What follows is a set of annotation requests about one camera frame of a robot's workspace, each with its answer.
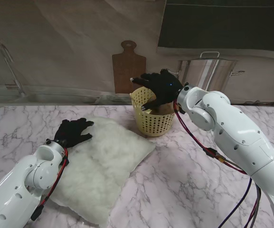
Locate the black stove grate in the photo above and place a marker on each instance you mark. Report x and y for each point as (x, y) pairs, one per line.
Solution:
(257, 102)

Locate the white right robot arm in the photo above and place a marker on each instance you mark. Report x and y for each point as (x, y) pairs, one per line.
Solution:
(234, 133)

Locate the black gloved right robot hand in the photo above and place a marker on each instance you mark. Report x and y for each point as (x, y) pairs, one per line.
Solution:
(163, 88)

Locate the brown pillowcase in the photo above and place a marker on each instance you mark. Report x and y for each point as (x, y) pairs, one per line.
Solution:
(163, 109)

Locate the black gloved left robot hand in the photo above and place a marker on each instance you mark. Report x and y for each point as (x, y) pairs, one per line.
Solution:
(72, 134)

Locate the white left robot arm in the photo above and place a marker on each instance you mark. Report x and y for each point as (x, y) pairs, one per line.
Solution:
(20, 187)

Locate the yellow perforated laundry basket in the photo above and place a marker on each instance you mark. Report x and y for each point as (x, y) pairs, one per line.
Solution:
(155, 123)

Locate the white pillow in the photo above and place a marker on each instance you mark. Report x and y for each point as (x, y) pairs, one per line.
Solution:
(98, 166)

